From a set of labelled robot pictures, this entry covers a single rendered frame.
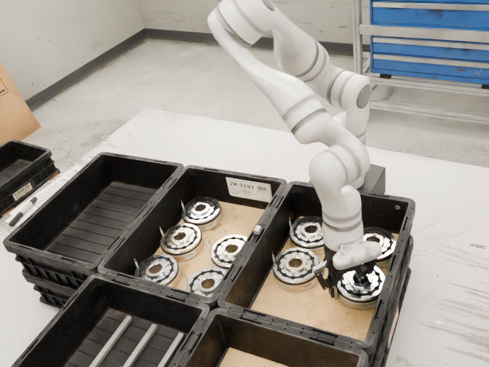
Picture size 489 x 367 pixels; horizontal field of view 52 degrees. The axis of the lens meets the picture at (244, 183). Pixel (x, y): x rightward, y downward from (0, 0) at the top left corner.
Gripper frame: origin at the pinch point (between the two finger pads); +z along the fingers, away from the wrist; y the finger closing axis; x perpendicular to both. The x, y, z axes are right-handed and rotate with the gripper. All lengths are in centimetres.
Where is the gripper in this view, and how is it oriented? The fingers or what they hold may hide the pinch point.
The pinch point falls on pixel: (346, 287)
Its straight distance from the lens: 107.7
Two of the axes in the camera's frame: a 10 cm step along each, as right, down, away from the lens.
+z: 1.6, 7.8, 6.0
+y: -9.5, 2.9, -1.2
